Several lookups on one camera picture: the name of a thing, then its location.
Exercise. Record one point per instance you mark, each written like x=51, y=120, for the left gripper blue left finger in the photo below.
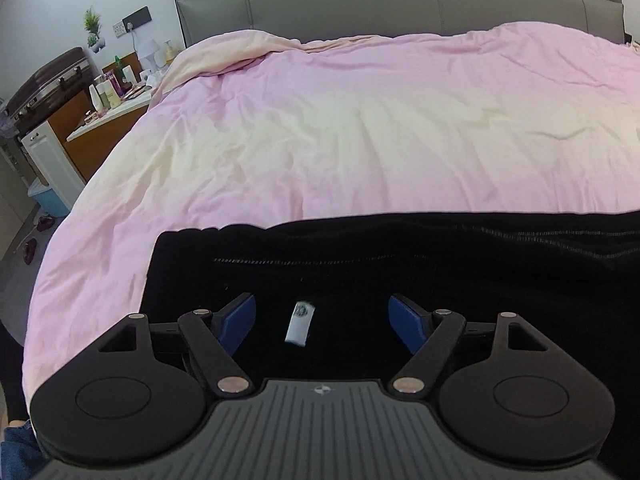
x=213, y=338

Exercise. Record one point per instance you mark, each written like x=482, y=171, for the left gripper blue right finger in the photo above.
x=430, y=337

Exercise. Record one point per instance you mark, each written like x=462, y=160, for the black pants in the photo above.
x=322, y=289

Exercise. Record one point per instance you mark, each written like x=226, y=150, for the pink floral duvet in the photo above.
x=248, y=127

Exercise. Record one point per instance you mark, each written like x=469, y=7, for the orange wooden dresser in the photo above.
x=86, y=146

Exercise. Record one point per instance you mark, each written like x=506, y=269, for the white wooden cabinet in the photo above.
x=49, y=156

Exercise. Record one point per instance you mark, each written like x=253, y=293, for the white bottle on dresser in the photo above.
x=129, y=75

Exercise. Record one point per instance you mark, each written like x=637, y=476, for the white table lamp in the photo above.
x=147, y=51

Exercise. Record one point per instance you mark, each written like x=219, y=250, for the small green potted plant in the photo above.
x=92, y=24

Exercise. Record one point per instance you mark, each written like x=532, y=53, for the black wall socket panel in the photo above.
x=137, y=19

